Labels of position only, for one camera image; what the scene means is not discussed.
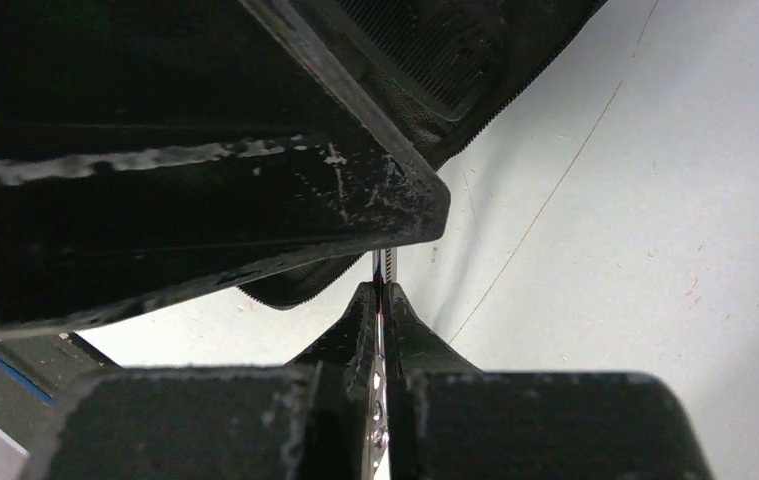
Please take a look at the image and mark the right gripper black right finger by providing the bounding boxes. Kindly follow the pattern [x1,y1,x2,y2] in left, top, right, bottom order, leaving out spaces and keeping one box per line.
[382,283,479,479]

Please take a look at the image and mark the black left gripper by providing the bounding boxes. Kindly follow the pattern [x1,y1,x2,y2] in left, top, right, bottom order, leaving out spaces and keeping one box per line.
[0,1,450,339]

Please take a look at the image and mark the silver thinning scissors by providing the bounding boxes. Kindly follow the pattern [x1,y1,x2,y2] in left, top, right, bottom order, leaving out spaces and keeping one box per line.
[366,248,397,479]

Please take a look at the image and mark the black zippered tool case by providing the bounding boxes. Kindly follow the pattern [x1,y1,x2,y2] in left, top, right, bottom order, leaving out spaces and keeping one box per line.
[214,1,600,309]

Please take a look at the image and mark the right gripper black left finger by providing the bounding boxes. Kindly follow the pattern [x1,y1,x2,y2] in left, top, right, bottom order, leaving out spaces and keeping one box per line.
[286,282,378,479]

